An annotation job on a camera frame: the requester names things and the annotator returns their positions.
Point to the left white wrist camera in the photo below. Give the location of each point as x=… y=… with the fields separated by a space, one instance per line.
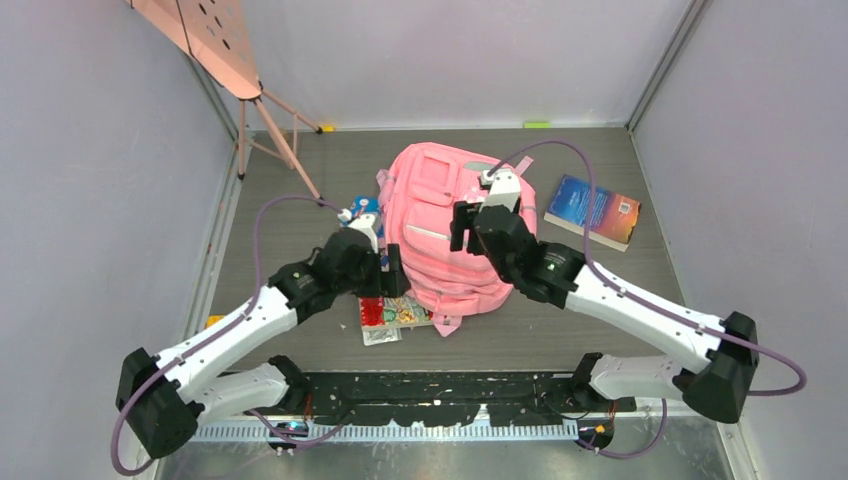
x=367 y=224

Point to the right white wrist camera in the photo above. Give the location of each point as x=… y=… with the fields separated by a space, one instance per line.
x=503 y=188

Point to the pink tripod stand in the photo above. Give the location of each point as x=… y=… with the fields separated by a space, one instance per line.
x=214 y=34

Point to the light blue paperback book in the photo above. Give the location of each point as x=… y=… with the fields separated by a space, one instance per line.
x=366 y=205

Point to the clear plastic stationery pack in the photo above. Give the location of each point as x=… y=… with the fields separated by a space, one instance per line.
x=373 y=337

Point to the blue orange paperback book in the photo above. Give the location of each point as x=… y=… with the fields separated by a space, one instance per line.
x=612 y=218

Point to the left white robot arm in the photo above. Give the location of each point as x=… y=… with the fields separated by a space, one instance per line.
x=164 y=398

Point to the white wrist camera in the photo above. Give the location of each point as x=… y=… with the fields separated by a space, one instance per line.
x=367 y=224
x=503 y=188

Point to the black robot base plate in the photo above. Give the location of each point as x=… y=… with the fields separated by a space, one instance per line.
x=441 y=399

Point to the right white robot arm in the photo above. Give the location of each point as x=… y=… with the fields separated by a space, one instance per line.
x=707 y=362

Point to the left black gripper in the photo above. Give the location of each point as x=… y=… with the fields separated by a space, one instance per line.
x=391 y=283

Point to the pink student backpack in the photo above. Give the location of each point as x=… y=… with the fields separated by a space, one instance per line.
x=416 y=199

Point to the red comic paperback book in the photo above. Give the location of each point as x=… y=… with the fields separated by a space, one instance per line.
x=392 y=313

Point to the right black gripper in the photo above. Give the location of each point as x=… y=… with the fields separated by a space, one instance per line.
x=463 y=213

